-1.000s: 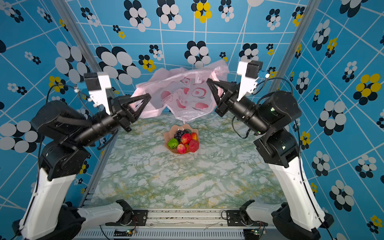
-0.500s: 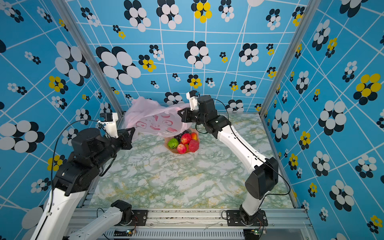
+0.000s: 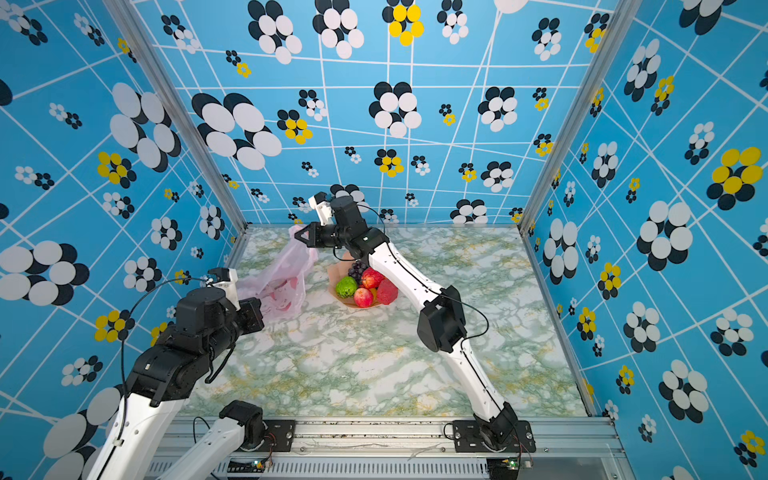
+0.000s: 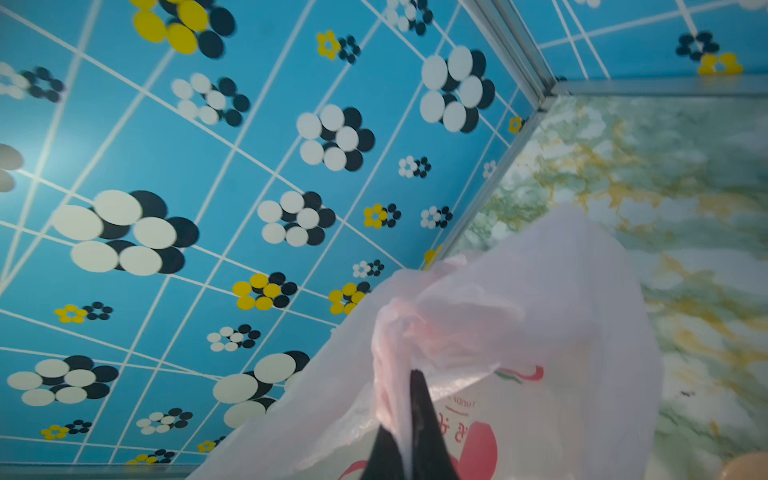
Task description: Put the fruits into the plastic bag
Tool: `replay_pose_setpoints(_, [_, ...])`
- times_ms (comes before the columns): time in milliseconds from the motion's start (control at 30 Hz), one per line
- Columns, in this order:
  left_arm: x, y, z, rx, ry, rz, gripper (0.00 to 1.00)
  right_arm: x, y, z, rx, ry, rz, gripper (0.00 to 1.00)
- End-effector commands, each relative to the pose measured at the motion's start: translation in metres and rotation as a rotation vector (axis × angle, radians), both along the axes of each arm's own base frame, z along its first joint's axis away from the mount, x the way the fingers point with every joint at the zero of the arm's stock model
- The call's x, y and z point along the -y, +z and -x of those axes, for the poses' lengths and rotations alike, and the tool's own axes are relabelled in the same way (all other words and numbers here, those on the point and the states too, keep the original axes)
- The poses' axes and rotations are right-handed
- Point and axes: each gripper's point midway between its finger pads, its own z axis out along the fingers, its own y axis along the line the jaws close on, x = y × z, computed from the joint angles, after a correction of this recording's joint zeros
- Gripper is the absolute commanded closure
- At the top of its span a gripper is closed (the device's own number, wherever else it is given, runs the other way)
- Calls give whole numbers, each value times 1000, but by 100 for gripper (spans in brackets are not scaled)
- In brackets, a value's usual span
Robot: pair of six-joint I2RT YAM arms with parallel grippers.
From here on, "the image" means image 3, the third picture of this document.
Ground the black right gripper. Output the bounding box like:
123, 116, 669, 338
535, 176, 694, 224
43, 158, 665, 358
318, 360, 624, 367
297, 226, 354, 253

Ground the pink printed plastic bag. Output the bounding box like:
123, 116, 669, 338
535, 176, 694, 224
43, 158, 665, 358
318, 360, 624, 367
236, 225, 318, 323

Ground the large red apple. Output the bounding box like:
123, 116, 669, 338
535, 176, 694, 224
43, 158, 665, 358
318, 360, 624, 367
361, 268, 386, 289

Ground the red dragon fruit piece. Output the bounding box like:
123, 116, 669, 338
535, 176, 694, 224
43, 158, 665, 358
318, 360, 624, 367
377, 279, 399, 305

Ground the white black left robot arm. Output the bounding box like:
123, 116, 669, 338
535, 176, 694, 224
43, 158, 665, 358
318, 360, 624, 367
89, 282, 264, 479

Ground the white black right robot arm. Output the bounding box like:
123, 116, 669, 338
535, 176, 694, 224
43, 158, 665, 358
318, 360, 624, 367
294, 192, 519, 452

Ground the pink scalloped fruit bowl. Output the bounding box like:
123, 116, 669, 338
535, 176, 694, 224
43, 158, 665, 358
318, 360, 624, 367
328, 254, 385, 309

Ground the dark purple grape bunch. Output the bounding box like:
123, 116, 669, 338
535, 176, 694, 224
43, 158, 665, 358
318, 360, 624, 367
347, 260, 369, 286

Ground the green custard apple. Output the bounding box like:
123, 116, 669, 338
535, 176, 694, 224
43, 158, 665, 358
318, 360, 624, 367
334, 276, 359, 299

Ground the small red apple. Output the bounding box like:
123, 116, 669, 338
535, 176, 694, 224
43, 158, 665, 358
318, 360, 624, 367
353, 287, 375, 308

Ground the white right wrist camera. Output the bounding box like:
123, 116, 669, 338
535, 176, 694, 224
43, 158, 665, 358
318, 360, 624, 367
308, 191, 333, 226

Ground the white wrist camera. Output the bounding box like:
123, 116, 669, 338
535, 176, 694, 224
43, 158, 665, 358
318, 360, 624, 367
308, 191, 333, 226
208, 267, 240, 310

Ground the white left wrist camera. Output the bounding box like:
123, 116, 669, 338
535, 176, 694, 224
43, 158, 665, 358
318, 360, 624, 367
208, 267, 240, 310

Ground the aluminium frame post left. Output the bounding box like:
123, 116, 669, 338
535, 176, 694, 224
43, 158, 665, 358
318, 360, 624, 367
103, 0, 247, 235

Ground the aluminium frame post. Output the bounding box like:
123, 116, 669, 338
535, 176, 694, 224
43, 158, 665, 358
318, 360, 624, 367
103, 0, 247, 235
518, 0, 642, 235

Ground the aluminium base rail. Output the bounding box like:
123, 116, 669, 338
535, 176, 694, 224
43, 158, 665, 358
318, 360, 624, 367
143, 415, 637, 480

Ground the aluminium frame post right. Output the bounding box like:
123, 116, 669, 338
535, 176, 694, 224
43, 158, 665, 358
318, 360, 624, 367
518, 0, 642, 235

